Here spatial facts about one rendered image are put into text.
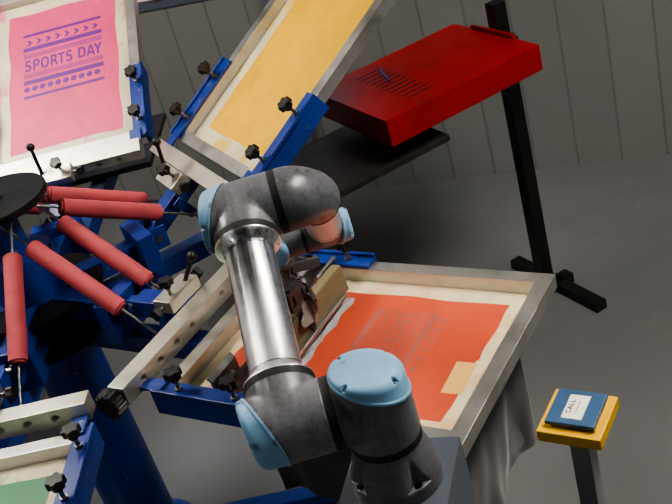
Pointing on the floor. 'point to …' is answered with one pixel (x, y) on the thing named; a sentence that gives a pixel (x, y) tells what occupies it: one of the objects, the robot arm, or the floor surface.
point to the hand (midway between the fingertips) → (306, 323)
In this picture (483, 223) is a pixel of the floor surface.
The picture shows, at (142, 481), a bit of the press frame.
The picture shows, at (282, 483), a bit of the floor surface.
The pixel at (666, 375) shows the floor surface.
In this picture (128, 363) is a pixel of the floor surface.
